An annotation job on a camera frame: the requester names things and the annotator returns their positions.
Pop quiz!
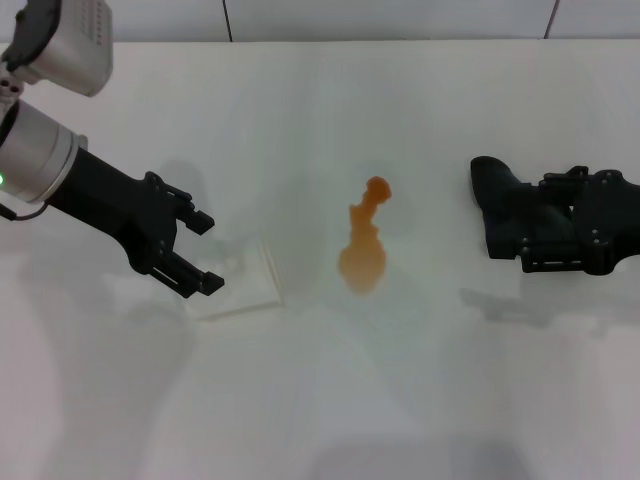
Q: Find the dark blue rag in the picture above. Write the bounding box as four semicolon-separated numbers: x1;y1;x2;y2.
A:
469;155;576;261

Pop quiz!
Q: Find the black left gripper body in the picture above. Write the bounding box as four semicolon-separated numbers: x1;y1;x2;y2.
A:
47;147;180;275

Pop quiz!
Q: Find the brown water stain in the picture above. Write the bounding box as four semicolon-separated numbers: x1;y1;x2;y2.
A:
335;176;394;298

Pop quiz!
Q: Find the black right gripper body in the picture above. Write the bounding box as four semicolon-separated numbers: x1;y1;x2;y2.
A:
571;169;640;277

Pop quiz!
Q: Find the translucent white plastic cup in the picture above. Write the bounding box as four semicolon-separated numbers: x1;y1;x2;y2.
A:
184;237;286;322

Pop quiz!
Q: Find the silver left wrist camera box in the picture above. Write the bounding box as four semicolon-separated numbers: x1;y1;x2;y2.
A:
2;0;114;98

